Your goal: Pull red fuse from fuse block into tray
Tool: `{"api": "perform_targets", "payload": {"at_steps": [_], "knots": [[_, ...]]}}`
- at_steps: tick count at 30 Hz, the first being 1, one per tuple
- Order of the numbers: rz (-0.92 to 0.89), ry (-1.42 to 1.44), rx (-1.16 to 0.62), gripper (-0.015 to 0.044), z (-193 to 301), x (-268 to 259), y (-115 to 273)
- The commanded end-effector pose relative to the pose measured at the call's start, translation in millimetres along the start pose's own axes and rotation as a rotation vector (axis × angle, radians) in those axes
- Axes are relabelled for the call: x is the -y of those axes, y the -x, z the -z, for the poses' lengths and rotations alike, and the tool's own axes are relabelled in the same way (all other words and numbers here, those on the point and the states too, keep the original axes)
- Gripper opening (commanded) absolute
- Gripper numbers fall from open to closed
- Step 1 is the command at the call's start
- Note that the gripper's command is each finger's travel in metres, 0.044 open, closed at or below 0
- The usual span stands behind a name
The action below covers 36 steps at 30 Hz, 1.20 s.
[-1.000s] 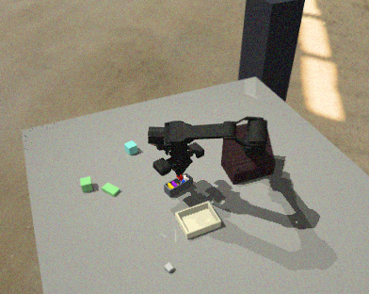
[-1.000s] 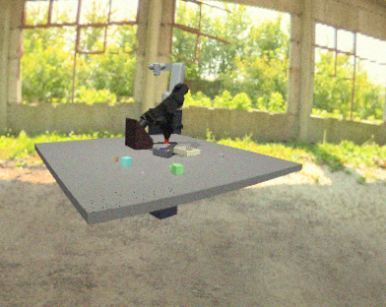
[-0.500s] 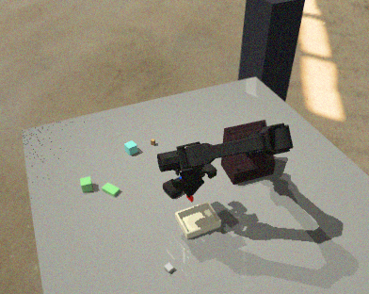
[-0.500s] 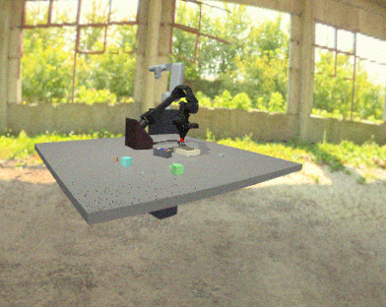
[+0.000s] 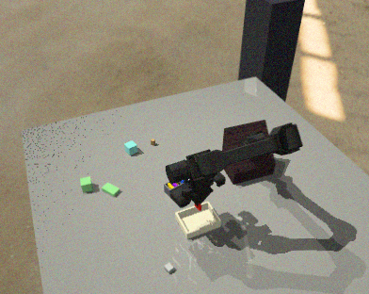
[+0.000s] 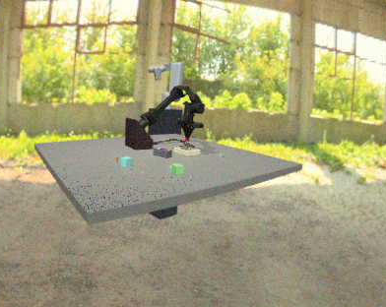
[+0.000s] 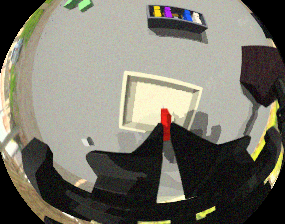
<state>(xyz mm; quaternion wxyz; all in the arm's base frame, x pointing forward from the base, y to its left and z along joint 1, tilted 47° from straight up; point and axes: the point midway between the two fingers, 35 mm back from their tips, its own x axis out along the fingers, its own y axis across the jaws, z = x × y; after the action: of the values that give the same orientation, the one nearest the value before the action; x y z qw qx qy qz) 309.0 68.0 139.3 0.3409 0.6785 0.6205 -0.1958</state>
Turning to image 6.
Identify small green block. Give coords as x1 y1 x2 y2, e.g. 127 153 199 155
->
171 164 184 175

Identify cream shallow tray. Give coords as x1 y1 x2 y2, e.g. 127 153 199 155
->
173 147 200 156

